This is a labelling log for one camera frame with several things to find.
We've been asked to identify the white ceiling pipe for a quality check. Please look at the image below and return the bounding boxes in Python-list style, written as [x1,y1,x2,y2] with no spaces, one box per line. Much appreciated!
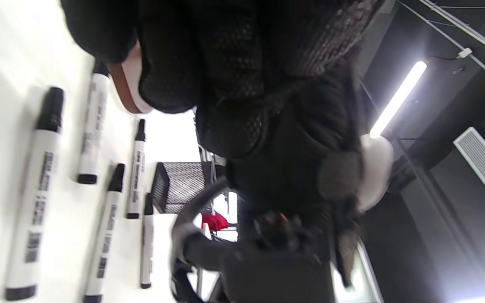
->
[418,0,485,47]

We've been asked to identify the black-capped white marker pen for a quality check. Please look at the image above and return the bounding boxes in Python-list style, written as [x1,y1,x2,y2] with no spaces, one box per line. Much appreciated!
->
[77,60,111,185]
[83,163,125,303]
[5,86,65,301]
[140,193,155,290]
[126,119,147,220]

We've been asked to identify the brown wooden hook rack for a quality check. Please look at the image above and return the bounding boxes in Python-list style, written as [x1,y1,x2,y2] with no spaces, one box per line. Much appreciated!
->
[108,42,155,115]

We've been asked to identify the long white ceiling light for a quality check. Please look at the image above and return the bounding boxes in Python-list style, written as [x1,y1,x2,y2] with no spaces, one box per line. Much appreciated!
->
[369,60,428,139]

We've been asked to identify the person's left hand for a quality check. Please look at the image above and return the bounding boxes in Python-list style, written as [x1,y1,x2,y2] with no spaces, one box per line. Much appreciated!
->
[59,0,388,159]

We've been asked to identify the person's right hand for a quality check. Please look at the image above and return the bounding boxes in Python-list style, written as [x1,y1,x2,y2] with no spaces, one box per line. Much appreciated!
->
[226,61,363,211]

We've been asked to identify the black mesh pen holder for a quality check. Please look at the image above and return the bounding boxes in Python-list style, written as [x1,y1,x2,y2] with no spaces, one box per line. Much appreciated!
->
[150,162,209,214]

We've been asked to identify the grey white handheld controller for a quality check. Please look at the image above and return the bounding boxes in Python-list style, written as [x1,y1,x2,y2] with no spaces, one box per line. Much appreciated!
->
[318,134,394,213]

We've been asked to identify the thick black looped cable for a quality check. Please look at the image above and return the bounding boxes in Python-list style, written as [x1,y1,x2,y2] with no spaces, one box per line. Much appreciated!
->
[170,177,243,303]

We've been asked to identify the white slatted air vent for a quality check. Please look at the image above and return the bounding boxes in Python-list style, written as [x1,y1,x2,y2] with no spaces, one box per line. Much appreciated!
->
[453,126,485,223]

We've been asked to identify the red cloth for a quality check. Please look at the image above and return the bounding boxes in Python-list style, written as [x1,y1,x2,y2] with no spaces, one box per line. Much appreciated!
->
[202,212,229,232]

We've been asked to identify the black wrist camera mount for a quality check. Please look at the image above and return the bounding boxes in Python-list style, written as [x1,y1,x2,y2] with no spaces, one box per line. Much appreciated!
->
[221,210,352,303]

